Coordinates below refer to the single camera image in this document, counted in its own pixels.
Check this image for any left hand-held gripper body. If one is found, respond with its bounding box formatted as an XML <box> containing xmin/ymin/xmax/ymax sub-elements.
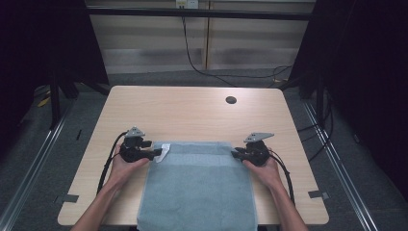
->
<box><xmin>118</xmin><ymin>125</ymin><xmax>155</xmax><ymax>164</ymax></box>

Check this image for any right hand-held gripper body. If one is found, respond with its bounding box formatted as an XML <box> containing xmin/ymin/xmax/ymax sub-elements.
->
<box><xmin>242</xmin><ymin>132</ymin><xmax>275</xmax><ymax>167</ymax></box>

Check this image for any grey-blue towel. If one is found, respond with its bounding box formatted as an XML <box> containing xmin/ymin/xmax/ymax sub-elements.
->
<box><xmin>136</xmin><ymin>141</ymin><xmax>259</xmax><ymax>231</ymax></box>

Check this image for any person's left hand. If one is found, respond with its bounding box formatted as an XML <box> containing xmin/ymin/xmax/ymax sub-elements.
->
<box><xmin>107</xmin><ymin>143</ymin><xmax>151</xmax><ymax>191</ymax></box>

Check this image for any person's right hand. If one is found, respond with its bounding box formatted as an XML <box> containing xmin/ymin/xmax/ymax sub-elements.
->
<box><xmin>242</xmin><ymin>156</ymin><xmax>285</xmax><ymax>192</ymax></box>

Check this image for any grey tape strip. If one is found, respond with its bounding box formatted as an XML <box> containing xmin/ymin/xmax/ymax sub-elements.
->
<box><xmin>308</xmin><ymin>190</ymin><xmax>330</xmax><ymax>201</ymax></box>
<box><xmin>62</xmin><ymin>193</ymin><xmax>80</xmax><ymax>204</ymax></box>

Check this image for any yellow object on floor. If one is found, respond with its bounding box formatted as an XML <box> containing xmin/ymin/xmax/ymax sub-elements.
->
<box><xmin>36</xmin><ymin>95</ymin><xmax>52</xmax><ymax>109</ymax></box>

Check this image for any dark curtain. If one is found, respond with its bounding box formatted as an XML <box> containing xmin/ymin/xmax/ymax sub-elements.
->
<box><xmin>0</xmin><ymin>0</ymin><xmax>110</xmax><ymax>162</ymax></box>
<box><xmin>289</xmin><ymin>0</ymin><xmax>408</xmax><ymax>204</ymax></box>

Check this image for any black horizontal metal bar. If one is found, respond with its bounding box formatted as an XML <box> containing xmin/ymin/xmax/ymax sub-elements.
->
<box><xmin>86</xmin><ymin>7</ymin><xmax>314</xmax><ymax>22</ymax></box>

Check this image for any left hand-held gripper black cable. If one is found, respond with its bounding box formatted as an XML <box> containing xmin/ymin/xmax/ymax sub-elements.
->
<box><xmin>95</xmin><ymin>130</ymin><xmax>129</xmax><ymax>195</ymax></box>

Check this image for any hand-held gripper black cable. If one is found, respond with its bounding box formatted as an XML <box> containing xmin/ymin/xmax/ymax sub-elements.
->
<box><xmin>268</xmin><ymin>148</ymin><xmax>296</xmax><ymax>205</ymax></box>
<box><xmin>95</xmin><ymin>130</ymin><xmax>129</xmax><ymax>195</ymax></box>

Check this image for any right hand-held gripper black cable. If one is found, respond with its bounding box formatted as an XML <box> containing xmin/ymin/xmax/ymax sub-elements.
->
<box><xmin>268</xmin><ymin>148</ymin><xmax>296</xmax><ymax>205</ymax></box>

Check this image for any black floor cables bundle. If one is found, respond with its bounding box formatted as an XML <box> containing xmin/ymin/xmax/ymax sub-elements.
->
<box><xmin>296</xmin><ymin>91</ymin><xmax>335</xmax><ymax>162</ymax></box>

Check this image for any silver metal floor rail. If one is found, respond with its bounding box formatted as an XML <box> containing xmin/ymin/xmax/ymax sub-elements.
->
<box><xmin>302</xmin><ymin>100</ymin><xmax>380</xmax><ymax>231</ymax></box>
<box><xmin>0</xmin><ymin>98</ymin><xmax>77</xmax><ymax>231</ymax></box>

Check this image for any black metal stand post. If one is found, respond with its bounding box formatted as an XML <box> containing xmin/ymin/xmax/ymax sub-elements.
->
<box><xmin>49</xmin><ymin>72</ymin><xmax>63</xmax><ymax>131</ymax></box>

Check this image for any long black wall cable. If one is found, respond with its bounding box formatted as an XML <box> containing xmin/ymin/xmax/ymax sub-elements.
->
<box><xmin>181</xmin><ymin>15</ymin><xmax>293</xmax><ymax>89</ymax></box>

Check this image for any white wall socket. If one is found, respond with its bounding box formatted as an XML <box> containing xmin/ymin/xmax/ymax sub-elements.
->
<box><xmin>175</xmin><ymin>0</ymin><xmax>200</xmax><ymax>10</ymax></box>

